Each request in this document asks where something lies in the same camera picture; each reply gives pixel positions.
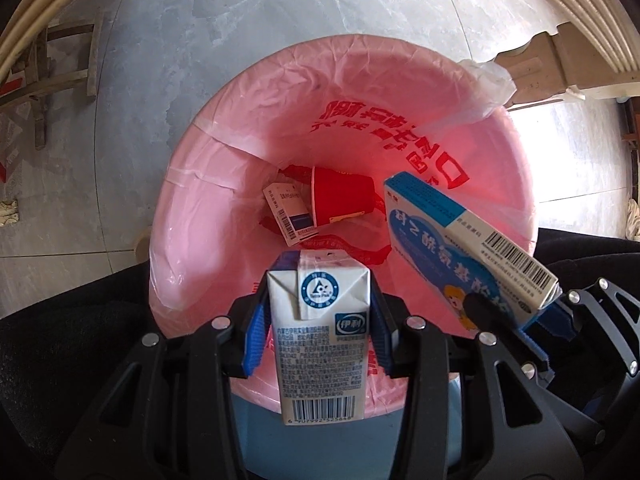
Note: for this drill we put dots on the red paper cup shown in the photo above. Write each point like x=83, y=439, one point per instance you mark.
x=340, y=195

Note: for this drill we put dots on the person's right leg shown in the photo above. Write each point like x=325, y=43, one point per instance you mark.
x=590, y=255

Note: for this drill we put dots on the blue white medicine box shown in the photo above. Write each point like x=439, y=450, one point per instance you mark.
x=440, y=260

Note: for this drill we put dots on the pink-lined trash bin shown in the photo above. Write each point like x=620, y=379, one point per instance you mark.
x=225, y=160

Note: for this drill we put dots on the person's leg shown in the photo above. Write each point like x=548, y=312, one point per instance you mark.
x=590, y=255
x=60, y=385

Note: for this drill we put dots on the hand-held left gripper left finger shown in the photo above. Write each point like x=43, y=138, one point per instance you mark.
x=255, y=340

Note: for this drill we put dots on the small white barcode box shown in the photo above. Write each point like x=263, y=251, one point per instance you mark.
x=290, y=215

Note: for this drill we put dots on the person's left leg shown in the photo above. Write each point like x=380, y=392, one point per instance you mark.
x=60, y=385

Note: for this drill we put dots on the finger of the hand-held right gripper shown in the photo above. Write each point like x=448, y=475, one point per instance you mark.
x=556, y=312
x=482, y=310

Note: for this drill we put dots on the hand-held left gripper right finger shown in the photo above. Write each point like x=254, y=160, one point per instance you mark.
x=382, y=345

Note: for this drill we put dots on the white blue milk carton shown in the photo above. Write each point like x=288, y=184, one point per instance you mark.
x=320, y=360

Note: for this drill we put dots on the wooden stool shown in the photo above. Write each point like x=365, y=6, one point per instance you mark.
x=65, y=75

